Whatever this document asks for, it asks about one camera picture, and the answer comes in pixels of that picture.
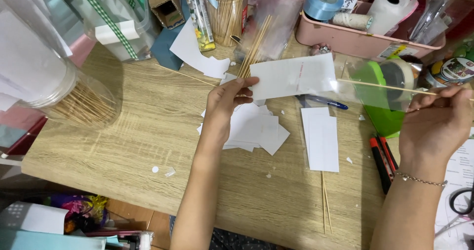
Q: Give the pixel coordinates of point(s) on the upright clear jar of skewers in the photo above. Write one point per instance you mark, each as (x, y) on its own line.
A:
(226, 14)

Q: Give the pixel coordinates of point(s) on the white and teal boxes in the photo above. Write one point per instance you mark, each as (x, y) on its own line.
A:
(33, 227)

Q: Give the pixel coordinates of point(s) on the green tape dispenser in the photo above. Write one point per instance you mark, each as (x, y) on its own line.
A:
(377, 105)

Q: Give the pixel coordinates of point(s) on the large clear container with paper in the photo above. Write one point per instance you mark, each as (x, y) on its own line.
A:
(29, 46)

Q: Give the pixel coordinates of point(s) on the sleeved white cards with skewers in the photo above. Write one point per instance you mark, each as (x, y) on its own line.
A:
(323, 142)

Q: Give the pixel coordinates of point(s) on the small pink ornament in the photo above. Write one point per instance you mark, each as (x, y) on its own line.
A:
(322, 50)

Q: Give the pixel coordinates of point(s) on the light blue ribbon roll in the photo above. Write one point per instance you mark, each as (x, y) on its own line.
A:
(323, 2)

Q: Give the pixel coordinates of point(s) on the clear bottle with flower print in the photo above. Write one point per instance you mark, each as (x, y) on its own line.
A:
(200, 20)

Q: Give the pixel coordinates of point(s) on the person's left hand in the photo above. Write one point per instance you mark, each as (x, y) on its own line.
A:
(218, 109)

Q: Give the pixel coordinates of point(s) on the white card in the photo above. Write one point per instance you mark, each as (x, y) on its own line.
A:
(292, 76)

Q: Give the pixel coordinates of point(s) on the dark blue card paper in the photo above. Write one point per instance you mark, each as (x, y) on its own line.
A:
(164, 48)

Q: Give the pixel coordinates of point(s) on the brown cardboard box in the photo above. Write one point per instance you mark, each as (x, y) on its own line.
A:
(164, 3)

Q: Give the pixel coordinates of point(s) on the bundle of wooden skewers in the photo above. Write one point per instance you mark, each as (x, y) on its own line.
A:
(253, 48)

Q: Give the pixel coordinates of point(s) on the person's right hand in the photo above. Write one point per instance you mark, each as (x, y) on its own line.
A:
(437, 127)

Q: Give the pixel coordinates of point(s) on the red black utility knife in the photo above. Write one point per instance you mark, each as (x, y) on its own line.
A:
(383, 161)

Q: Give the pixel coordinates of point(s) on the blue pen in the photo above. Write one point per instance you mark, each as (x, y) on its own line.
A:
(329, 103)

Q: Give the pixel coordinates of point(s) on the clear jar lying with skewers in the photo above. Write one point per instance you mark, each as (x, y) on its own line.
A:
(85, 103)

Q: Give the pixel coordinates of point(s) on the white tissue paper roll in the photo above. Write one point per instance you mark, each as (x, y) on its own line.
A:
(389, 13)

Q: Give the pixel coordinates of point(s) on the small clear plastic scrap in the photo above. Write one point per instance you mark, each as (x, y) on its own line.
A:
(170, 172)

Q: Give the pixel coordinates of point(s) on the pink plastic basket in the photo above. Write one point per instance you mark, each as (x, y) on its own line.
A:
(351, 38)

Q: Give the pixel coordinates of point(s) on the clear cellophane wraps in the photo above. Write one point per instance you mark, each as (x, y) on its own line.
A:
(433, 13)

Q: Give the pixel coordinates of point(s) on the pile of white paper cards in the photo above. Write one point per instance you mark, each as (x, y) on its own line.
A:
(255, 129)

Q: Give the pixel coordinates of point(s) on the clear plastic bags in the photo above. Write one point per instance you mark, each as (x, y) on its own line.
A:
(281, 16)

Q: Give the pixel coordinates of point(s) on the heap of colourful ribbons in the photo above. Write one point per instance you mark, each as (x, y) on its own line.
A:
(81, 211)

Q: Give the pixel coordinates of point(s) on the small white paper scrap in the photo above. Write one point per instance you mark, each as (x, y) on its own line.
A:
(349, 160)
(361, 117)

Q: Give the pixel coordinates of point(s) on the cream twine spool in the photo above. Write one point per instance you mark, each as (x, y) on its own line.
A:
(351, 21)

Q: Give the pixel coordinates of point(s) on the thin wooden skewer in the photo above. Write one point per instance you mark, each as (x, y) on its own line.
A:
(185, 74)
(377, 85)

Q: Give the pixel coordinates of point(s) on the clear box with gingham ribbon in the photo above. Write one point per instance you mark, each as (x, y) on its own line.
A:
(111, 20)

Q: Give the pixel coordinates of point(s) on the printed white paper sheet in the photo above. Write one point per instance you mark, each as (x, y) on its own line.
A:
(459, 172)

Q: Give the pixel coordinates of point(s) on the red box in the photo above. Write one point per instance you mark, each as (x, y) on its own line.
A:
(22, 131)

